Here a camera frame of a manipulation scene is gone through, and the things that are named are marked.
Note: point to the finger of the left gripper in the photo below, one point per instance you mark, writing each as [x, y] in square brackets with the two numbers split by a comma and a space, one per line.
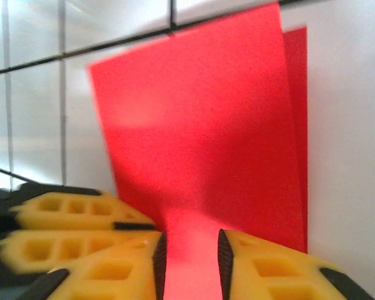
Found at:
[50, 250]
[81, 209]

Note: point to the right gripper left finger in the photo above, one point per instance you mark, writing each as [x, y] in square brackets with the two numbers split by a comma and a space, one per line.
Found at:
[112, 275]

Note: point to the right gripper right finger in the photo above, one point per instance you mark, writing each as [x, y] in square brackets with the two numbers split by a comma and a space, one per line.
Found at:
[268, 275]

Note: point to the red square paper sheet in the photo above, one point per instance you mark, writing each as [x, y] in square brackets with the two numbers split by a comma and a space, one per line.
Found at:
[206, 125]

